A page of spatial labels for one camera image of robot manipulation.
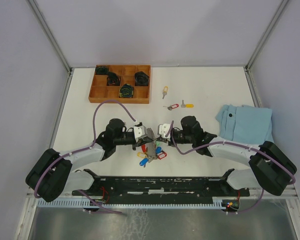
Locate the yellow key tag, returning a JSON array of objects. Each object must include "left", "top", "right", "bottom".
[{"left": 137, "top": 152, "right": 148, "bottom": 159}]

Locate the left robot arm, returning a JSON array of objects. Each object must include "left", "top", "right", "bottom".
[{"left": 25, "top": 118, "right": 154, "bottom": 202}]

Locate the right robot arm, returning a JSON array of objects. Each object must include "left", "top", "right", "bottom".
[{"left": 158, "top": 116, "right": 297, "bottom": 196}]

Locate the yellow tag key right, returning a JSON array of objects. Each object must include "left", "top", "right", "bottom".
[{"left": 181, "top": 100, "right": 194, "bottom": 108}]

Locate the yellow tag key upper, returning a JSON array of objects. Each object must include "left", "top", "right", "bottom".
[{"left": 162, "top": 86, "right": 169, "bottom": 100}]

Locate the wooden compartment tray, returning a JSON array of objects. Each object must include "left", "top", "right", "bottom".
[{"left": 88, "top": 65, "right": 151, "bottom": 104}]

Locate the light blue cloth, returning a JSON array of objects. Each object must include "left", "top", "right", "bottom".
[{"left": 215, "top": 104, "right": 274, "bottom": 145}]

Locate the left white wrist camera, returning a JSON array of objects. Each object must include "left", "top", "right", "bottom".
[{"left": 133, "top": 122, "right": 147, "bottom": 140}]

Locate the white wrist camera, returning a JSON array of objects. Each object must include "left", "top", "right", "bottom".
[
  {"left": 157, "top": 123, "right": 172, "bottom": 139},
  {"left": 133, "top": 122, "right": 147, "bottom": 140}
]

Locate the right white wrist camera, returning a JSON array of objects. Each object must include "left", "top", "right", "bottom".
[{"left": 157, "top": 123, "right": 172, "bottom": 139}]

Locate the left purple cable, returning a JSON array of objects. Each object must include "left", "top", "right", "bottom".
[{"left": 33, "top": 99, "right": 142, "bottom": 215}]

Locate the black yellow cable coil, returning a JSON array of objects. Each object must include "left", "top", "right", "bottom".
[{"left": 118, "top": 83, "right": 135, "bottom": 99}]

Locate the black cable coil right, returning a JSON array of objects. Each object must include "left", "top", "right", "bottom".
[{"left": 134, "top": 70, "right": 150, "bottom": 87}]

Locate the white cable duct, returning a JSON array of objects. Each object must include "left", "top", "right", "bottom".
[{"left": 36, "top": 196, "right": 228, "bottom": 210}]

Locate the black cable coil top-left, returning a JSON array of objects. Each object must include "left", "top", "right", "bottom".
[{"left": 94, "top": 65, "right": 110, "bottom": 76}]

